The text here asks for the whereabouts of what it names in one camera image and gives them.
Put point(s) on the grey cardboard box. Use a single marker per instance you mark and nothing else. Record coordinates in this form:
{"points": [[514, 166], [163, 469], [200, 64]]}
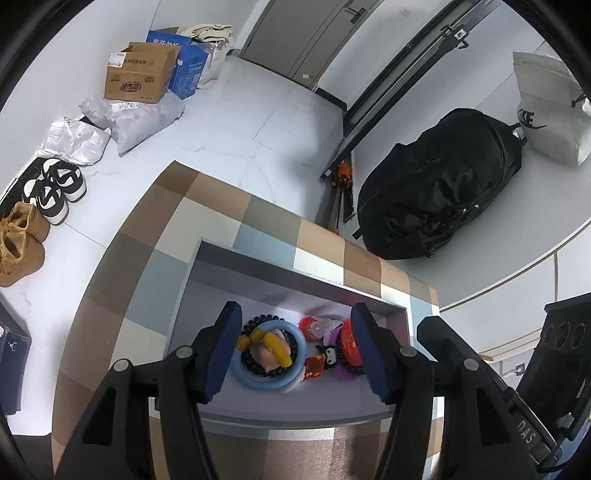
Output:
{"points": [[217, 272]]}

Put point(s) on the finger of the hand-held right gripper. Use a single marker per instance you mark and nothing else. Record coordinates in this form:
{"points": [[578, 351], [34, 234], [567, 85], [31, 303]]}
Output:
{"points": [[443, 339]]}

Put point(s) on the grey door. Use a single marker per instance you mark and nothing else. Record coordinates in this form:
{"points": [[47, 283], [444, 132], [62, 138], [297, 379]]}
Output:
{"points": [[295, 41]]}

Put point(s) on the blue cardboard box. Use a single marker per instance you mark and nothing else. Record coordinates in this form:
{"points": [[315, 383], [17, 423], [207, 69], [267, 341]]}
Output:
{"points": [[187, 69]]}

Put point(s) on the red white frilly ornament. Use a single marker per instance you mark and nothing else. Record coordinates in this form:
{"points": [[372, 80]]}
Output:
{"points": [[310, 325]]}

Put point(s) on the cream cloth bag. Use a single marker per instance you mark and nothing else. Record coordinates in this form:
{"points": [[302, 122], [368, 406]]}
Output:
{"points": [[207, 32]]}

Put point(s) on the silver plastic bag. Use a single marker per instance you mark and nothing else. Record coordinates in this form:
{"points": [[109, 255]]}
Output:
{"points": [[76, 143]]}

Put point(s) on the black white sneaker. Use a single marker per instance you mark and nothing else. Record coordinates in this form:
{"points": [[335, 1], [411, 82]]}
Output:
{"points": [[62, 177], [44, 198]]}

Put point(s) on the grey plastic mailer bag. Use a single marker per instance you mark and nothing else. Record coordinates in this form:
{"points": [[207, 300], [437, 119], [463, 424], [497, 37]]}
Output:
{"points": [[143, 120]]}

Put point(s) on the brown suede boot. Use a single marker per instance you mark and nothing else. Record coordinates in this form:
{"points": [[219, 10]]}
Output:
{"points": [[30, 219], [18, 256]]}

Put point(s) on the red charm with black figure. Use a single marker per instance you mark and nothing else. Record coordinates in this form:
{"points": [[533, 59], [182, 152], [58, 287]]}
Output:
{"points": [[323, 360]]}

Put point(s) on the black backpack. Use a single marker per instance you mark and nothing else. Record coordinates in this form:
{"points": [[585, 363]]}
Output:
{"points": [[429, 184]]}

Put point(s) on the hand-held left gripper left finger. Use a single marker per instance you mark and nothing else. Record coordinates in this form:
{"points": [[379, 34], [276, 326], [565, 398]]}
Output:
{"points": [[226, 350]]}

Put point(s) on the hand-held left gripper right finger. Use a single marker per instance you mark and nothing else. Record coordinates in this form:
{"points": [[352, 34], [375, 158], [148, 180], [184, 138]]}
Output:
{"points": [[364, 350]]}

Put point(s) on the brown cardboard box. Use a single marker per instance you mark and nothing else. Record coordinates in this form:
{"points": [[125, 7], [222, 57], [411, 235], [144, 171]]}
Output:
{"points": [[134, 81]]}

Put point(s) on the white plastic mailer bag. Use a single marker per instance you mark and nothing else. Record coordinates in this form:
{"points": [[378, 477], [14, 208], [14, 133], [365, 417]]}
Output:
{"points": [[97, 110]]}

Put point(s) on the dark blue shoe box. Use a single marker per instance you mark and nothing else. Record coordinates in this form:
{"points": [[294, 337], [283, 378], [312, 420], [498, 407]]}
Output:
{"points": [[14, 360]]}

